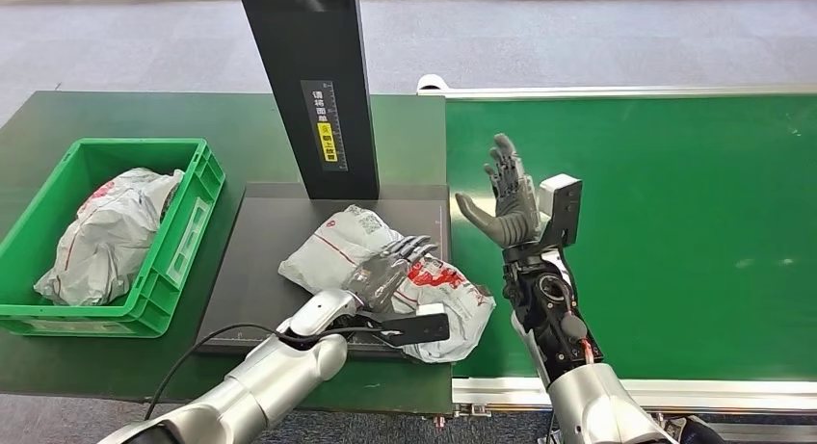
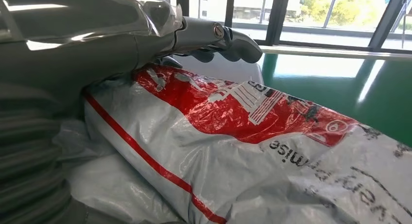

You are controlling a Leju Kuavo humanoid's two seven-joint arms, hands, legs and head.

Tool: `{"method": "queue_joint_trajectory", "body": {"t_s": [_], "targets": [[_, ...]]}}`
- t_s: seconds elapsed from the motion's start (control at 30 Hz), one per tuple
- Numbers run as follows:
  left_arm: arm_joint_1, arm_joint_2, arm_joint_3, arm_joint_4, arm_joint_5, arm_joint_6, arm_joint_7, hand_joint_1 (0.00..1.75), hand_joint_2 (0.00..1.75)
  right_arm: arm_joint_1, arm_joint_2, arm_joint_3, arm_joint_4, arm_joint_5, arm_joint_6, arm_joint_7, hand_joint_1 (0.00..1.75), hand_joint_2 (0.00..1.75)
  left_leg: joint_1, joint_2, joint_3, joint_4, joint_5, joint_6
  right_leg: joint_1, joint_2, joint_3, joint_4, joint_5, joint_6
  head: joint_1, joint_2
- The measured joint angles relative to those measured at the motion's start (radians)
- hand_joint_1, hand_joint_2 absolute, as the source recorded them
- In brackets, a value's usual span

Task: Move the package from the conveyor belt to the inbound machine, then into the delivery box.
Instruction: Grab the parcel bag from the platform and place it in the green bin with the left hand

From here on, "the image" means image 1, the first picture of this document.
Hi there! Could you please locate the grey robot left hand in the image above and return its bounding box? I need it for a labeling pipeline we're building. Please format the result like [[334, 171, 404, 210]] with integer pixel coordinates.
[[347, 235, 439, 315]]

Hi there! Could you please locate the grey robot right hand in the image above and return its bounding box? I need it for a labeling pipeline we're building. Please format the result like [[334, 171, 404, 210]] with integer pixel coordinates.
[[454, 133, 543, 249]]

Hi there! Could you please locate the grey red-printed courier bag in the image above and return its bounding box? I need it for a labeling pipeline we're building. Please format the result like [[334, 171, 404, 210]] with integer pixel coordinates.
[[278, 204, 497, 364]]

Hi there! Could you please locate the green conveyor belt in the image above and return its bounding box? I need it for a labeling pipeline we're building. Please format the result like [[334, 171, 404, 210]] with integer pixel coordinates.
[[444, 94, 817, 382]]

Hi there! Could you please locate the black inbound scanner machine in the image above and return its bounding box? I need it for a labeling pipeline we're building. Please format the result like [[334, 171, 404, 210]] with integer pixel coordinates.
[[194, 0, 453, 360]]

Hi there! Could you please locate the green plastic crate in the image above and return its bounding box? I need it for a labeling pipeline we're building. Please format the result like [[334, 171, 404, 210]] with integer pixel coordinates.
[[0, 138, 226, 339]]

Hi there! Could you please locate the grey crumpled courier bag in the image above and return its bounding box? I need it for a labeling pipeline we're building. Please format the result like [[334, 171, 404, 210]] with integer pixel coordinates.
[[33, 168, 186, 307]]

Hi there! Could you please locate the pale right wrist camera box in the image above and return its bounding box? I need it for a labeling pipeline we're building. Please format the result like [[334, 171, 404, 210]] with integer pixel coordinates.
[[538, 172, 584, 248]]

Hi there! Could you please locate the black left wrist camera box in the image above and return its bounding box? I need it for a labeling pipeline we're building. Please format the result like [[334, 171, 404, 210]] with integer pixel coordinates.
[[356, 303, 452, 350]]

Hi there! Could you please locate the black cable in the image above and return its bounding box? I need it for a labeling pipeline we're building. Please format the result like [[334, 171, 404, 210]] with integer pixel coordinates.
[[143, 323, 384, 423]]

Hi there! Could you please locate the aluminium conveyor frame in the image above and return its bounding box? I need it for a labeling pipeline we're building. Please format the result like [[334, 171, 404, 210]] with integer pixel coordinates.
[[416, 73, 817, 444]]

